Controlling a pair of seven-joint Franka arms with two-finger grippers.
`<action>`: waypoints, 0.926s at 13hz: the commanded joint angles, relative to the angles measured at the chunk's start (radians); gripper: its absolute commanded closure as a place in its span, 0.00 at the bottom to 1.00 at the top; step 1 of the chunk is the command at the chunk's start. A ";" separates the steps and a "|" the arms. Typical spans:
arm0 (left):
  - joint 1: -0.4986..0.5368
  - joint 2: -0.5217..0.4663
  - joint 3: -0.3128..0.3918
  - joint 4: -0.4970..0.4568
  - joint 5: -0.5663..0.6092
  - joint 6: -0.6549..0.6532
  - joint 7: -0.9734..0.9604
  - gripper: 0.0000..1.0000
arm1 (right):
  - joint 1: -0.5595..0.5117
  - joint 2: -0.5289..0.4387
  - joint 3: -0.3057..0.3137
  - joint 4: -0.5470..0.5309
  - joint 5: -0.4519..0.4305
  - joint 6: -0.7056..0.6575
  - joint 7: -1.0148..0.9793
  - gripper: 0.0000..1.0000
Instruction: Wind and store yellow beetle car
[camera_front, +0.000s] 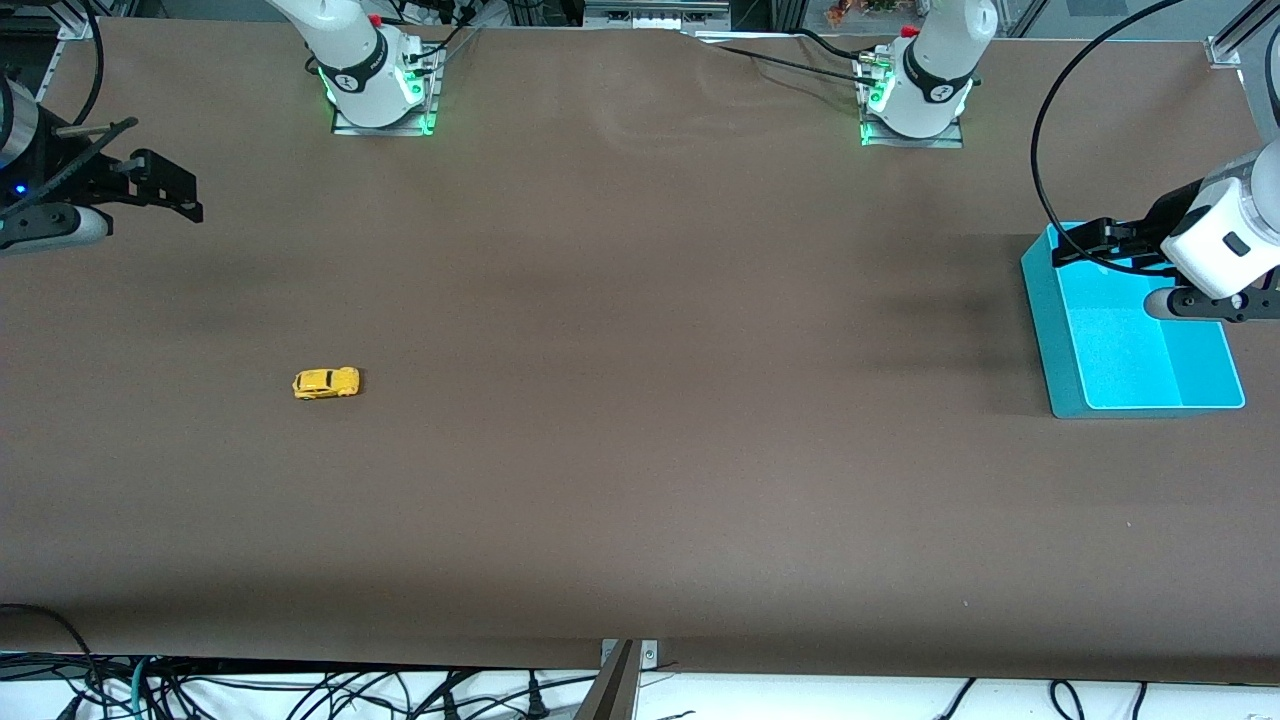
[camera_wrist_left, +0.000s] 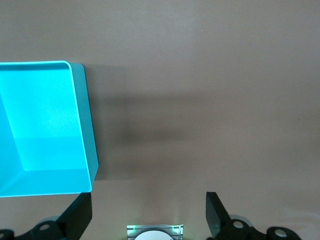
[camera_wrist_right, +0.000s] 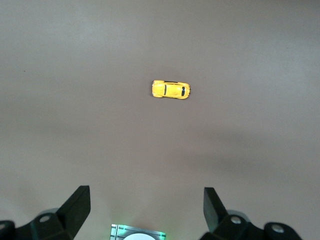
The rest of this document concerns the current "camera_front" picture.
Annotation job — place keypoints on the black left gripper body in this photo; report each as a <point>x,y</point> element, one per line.
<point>1166,220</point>

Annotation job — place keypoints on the teal plastic bin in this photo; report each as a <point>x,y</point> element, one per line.
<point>1120,350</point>

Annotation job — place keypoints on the grey metal bar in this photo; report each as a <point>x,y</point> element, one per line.
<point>610,695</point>

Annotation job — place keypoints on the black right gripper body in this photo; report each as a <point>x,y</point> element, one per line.
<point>82,175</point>

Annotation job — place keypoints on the aluminium frame profile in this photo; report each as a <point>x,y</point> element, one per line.
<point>75,25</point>

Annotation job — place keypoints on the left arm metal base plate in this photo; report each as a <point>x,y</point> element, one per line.
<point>945,142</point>

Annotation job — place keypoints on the yellow beetle toy car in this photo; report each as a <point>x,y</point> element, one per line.
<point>325,383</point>

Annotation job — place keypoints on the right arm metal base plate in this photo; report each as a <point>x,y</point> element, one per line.
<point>430,100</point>

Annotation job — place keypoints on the aluminium frame corner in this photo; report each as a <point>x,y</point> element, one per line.
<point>1225,50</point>

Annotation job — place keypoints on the small metal edge bracket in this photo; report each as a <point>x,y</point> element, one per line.
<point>648,655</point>

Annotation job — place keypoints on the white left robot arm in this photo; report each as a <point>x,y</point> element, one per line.
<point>935,60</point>

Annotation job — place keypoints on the grey power strip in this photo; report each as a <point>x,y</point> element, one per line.
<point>650,15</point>

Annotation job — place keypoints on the brown table cover sheet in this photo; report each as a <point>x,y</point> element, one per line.
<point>640,300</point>

